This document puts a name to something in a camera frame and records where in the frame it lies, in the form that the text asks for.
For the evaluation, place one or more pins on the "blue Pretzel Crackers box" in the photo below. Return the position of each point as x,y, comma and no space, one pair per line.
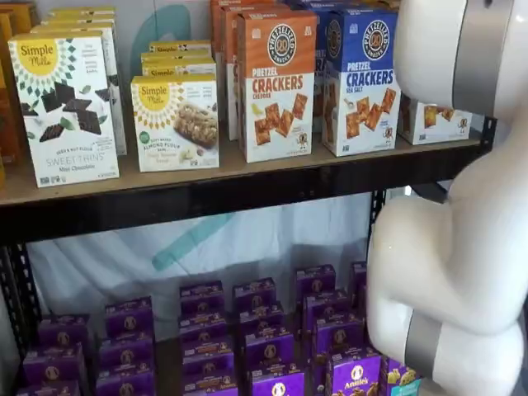
330,3
359,103
319,82

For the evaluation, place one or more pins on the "orange Pretzel Crackers box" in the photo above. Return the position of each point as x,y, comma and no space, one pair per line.
276,82
215,24
229,62

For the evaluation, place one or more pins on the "black metal shelf frame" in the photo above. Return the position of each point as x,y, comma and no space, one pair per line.
165,214

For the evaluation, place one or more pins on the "yellow white Pretzel Crackers box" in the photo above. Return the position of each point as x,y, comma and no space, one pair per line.
437,123

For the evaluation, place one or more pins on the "orange brown snack box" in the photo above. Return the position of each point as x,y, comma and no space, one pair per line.
10,103
24,16

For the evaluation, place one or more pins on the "Simple Mills almond bars box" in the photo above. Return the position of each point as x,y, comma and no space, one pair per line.
173,123
177,66
181,46

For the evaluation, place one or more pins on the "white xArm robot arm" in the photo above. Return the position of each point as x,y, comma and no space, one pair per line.
433,255

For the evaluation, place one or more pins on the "wooden shelf board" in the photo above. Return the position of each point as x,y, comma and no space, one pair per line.
185,181

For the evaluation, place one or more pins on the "white fabric backdrop sheet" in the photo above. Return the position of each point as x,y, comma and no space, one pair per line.
123,264

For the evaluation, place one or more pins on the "purple Annie's snack box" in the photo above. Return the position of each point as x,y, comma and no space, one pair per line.
125,354
210,385
47,389
268,348
276,381
314,278
326,305
53,365
253,290
338,336
352,377
64,332
201,298
204,326
208,356
128,317
123,383
359,274
260,317

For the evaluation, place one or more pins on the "purple snack boxes group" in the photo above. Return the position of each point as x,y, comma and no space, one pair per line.
168,367

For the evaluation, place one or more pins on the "purple Annie's box teal label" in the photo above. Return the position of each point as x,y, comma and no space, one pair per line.
398,377

